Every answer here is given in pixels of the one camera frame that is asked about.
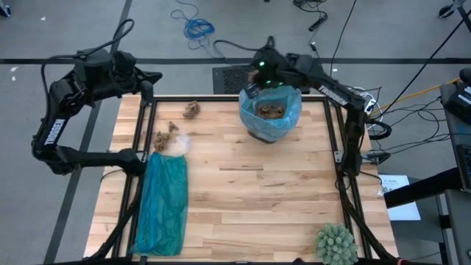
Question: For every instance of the black caster wheel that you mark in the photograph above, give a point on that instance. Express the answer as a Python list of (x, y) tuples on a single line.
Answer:
[(4, 11)]

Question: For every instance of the black perforated floor mat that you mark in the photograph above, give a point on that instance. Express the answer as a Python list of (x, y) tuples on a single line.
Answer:
[(230, 79)]

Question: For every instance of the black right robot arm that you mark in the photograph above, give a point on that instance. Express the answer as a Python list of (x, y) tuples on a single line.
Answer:
[(333, 95)]

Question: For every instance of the green succulent plant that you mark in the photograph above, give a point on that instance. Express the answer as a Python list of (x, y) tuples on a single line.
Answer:
[(335, 244)]

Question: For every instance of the light blue trash bag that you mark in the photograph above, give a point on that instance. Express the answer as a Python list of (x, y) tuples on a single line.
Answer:
[(272, 127)]

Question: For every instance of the black stand base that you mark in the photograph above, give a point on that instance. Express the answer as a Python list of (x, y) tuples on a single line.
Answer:
[(447, 11)]

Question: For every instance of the white paper sheet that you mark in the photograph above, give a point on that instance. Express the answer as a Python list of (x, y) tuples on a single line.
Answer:
[(404, 212)]

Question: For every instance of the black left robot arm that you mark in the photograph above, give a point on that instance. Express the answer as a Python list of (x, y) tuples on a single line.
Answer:
[(55, 130)]

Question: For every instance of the black power strip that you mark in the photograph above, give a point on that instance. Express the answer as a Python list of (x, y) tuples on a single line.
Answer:
[(318, 23)]

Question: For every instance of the teal trash bag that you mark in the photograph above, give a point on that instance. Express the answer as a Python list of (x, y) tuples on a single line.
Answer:
[(162, 206)]

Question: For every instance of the dark grey trash bin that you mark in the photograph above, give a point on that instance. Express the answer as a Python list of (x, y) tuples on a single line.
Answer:
[(265, 139)]

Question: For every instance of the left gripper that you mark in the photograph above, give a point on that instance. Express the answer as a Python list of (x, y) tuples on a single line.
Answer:
[(129, 73)]

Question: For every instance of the small brown paper ball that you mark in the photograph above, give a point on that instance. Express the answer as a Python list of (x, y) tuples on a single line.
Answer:
[(173, 127)]

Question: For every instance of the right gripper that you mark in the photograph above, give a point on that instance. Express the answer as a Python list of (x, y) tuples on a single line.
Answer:
[(276, 79)]

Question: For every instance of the white power adapter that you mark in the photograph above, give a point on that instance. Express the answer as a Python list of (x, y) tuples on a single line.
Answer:
[(369, 105)]

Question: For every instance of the grey cabinet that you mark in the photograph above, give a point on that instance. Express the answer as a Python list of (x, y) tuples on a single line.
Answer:
[(460, 228)]

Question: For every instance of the dark laptop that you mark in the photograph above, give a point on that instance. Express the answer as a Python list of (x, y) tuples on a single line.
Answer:
[(465, 165)]

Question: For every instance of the clear plastic film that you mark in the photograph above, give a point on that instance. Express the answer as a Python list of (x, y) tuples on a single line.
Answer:
[(183, 144)]

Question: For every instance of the black box with white label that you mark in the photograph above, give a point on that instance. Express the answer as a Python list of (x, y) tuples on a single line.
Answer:
[(456, 105)]

